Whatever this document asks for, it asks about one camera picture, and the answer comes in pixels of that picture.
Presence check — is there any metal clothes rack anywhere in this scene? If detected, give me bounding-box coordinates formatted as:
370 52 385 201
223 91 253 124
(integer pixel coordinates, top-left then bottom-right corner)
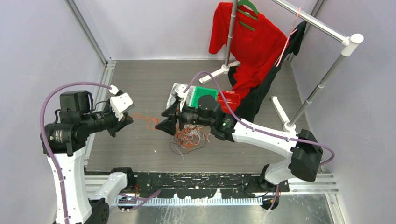
198 0 364 133

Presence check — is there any white plastic bin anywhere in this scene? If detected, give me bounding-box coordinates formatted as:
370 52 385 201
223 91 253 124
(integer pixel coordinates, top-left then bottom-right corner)
165 83 196 109

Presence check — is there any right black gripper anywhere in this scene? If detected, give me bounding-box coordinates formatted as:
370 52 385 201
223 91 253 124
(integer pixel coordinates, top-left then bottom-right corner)
156 98 213 135

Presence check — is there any aluminium frame rail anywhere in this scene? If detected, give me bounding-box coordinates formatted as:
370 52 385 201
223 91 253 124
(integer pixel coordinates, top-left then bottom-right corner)
83 172 339 210

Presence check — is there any red t-shirt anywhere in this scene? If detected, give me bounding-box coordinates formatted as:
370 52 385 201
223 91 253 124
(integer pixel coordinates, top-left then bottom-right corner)
208 2 287 98

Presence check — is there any black t-shirt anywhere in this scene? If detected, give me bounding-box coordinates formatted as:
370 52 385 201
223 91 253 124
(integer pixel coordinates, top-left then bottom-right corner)
228 21 307 122

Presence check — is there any pink clothes hanger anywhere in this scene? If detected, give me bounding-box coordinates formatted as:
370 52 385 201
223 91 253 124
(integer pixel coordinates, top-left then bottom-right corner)
275 8 301 67

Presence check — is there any red plastic bin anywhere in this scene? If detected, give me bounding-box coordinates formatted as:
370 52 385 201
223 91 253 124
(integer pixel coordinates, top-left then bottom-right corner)
217 91 241 114

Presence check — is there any white thin cable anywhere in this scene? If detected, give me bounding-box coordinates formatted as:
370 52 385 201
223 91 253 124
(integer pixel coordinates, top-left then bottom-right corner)
181 128 208 150

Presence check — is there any green plastic bin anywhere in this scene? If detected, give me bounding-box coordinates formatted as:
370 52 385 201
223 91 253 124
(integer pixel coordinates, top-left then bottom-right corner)
189 86 219 108

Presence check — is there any green clothes hanger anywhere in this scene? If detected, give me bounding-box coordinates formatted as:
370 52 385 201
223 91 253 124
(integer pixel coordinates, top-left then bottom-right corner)
237 0 259 21

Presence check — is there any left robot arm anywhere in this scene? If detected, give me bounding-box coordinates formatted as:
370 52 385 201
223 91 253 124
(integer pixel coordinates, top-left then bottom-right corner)
44 90 136 224

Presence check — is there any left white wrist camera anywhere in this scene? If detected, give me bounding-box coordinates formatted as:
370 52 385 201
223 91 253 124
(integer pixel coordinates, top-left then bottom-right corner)
110 92 134 121

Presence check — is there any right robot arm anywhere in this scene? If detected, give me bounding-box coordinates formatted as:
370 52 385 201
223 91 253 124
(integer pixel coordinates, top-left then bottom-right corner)
155 95 323 192

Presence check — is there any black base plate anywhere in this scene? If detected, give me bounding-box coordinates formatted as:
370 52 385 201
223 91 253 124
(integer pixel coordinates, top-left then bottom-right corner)
106 172 290 200

